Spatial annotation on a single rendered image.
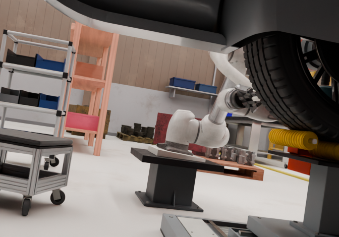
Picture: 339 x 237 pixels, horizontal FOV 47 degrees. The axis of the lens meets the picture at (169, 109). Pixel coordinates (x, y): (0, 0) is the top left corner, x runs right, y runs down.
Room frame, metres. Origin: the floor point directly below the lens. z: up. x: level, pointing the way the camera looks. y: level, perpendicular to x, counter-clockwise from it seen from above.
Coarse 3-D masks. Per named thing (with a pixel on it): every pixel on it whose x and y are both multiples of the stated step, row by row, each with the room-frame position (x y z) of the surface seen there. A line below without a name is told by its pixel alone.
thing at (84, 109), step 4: (72, 104) 8.17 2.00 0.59; (72, 108) 8.10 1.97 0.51; (76, 108) 7.71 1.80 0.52; (80, 108) 7.71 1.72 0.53; (84, 108) 7.75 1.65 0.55; (88, 108) 7.78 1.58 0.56; (76, 112) 7.70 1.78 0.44; (80, 112) 7.72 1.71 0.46; (84, 112) 7.75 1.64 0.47; (108, 112) 7.96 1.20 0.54; (108, 116) 7.96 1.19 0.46; (108, 120) 7.96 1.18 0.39; (108, 124) 7.99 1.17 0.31; (104, 128) 7.95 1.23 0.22; (68, 132) 8.38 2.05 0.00; (72, 132) 7.77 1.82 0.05; (76, 132) 7.80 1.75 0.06; (80, 132) 7.84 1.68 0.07; (104, 132) 7.95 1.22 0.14; (104, 136) 8.05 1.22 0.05
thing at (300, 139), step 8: (272, 136) 1.40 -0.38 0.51; (280, 136) 1.34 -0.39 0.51; (288, 136) 1.28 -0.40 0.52; (296, 136) 1.23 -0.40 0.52; (304, 136) 1.20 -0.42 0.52; (312, 136) 1.20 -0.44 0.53; (280, 144) 1.36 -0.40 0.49; (288, 144) 1.30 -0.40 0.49; (296, 144) 1.23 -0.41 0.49; (304, 144) 1.20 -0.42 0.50; (312, 144) 1.20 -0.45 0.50
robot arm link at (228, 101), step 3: (231, 90) 1.63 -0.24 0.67; (234, 90) 1.60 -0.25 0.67; (228, 93) 1.63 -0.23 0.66; (231, 93) 1.60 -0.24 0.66; (225, 96) 1.64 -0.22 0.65; (228, 96) 1.61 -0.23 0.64; (231, 96) 1.60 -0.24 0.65; (225, 99) 1.64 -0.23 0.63; (228, 99) 1.61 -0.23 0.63; (225, 102) 1.64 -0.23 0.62; (228, 102) 1.62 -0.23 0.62; (231, 102) 1.60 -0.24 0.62; (228, 105) 1.63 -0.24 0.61; (231, 105) 1.61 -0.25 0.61; (231, 108) 1.64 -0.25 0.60; (234, 108) 1.61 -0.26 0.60; (237, 108) 1.61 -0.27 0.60; (240, 108) 1.61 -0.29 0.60; (243, 108) 1.61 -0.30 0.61
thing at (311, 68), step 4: (304, 40) 1.44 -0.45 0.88; (304, 44) 1.43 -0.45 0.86; (308, 44) 1.42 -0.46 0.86; (312, 44) 1.40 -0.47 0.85; (304, 48) 1.43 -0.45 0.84; (308, 48) 1.42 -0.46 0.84; (312, 48) 1.40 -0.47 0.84; (304, 52) 1.43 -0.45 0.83; (316, 60) 1.40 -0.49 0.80; (308, 64) 1.44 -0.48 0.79; (312, 64) 1.43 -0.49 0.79; (316, 64) 1.43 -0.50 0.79; (308, 68) 1.47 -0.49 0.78; (312, 68) 1.45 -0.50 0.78; (316, 68) 1.44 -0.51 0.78
